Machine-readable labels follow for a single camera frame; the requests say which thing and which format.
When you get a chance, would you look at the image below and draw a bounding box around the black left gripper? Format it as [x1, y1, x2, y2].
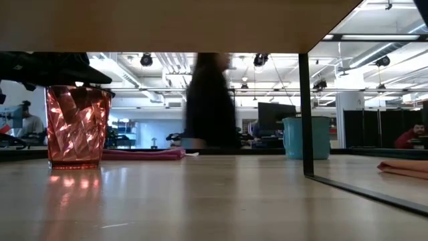
[0, 52, 113, 91]

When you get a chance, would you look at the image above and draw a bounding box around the red faceted plastic cup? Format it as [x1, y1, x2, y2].
[45, 85, 113, 171]

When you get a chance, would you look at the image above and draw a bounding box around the teal plastic cup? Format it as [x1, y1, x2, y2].
[282, 116, 331, 161]

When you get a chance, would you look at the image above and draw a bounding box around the pink folded cloth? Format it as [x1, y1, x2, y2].
[102, 147, 187, 161]

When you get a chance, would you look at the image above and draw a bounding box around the black computer monitor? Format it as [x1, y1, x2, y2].
[257, 102, 298, 132]

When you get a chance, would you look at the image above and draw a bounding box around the long ceiling light fixture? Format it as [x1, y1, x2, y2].
[322, 33, 428, 43]

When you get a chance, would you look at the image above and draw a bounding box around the black room partition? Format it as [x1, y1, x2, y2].
[343, 108, 424, 149]

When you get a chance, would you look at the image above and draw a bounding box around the orange folded cloth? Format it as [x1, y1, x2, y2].
[377, 159, 428, 181]

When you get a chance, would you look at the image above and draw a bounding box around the grey wall screen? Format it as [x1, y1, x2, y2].
[0, 105, 24, 130]

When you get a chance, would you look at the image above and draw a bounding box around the wooden shelf with black frame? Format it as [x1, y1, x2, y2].
[0, 0, 428, 217]

